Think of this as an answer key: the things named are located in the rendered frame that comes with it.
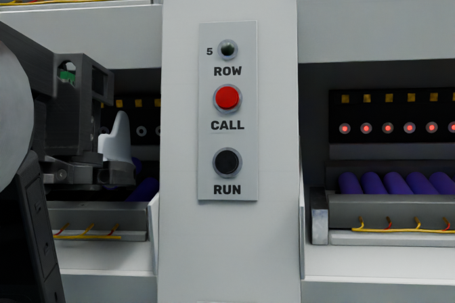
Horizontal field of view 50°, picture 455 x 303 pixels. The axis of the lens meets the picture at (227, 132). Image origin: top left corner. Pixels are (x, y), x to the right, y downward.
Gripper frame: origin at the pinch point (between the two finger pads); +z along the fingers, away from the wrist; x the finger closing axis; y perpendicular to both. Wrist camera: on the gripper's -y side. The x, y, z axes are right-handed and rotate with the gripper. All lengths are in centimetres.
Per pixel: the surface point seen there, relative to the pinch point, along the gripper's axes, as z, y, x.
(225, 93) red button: -8.7, 5.6, -11.3
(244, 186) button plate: -8.2, -0.6, -12.6
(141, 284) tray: -7.7, -7.1, -5.6
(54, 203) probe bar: -2.5, -2.0, 3.6
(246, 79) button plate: -8.3, 6.6, -12.6
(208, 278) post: -7.9, -6.6, -10.1
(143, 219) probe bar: -3.2, -3.1, -4.1
